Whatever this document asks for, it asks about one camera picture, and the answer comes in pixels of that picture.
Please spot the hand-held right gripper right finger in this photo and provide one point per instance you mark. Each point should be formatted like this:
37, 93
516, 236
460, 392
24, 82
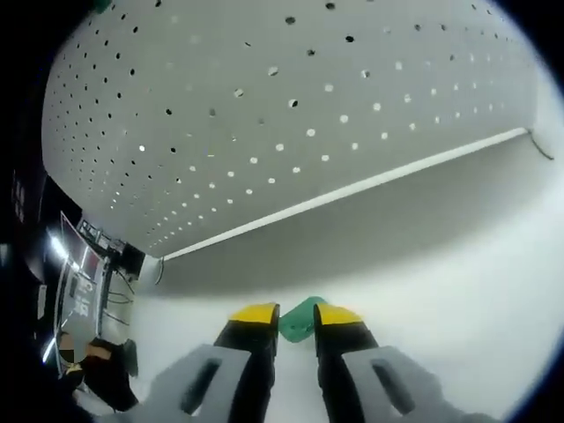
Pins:
348, 365

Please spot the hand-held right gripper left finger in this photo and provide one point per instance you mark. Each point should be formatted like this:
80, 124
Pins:
247, 365

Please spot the green hook assembly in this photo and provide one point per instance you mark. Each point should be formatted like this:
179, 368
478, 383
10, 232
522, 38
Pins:
299, 326

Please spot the white perforated mounting plate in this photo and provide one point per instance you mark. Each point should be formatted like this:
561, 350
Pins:
264, 110

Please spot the black monitor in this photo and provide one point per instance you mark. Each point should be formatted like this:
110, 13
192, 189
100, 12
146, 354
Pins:
130, 257

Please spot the red screen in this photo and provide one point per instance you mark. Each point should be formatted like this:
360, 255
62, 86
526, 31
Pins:
90, 260

